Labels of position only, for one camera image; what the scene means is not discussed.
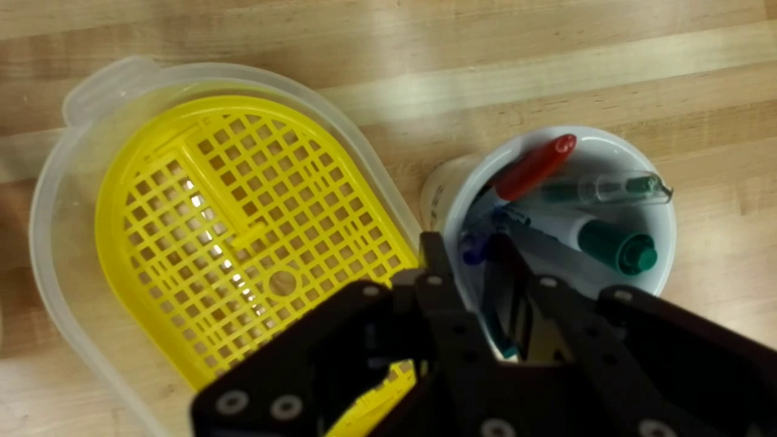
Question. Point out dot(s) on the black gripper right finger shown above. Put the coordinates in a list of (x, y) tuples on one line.
[(632, 364)]

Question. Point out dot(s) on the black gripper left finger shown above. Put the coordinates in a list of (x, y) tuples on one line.
[(311, 374)]

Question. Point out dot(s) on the white paper cup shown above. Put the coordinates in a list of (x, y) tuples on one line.
[(465, 209)]

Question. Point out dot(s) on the green marker in cup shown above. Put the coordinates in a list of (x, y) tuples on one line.
[(619, 249)]

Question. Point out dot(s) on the clear pen in cup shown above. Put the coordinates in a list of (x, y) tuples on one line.
[(607, 191)]

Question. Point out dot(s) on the red marker in cup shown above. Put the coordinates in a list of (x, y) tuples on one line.
[(526, 173)]

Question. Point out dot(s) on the clear container with yellow strainer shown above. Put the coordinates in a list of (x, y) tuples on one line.
[(193, 213)]

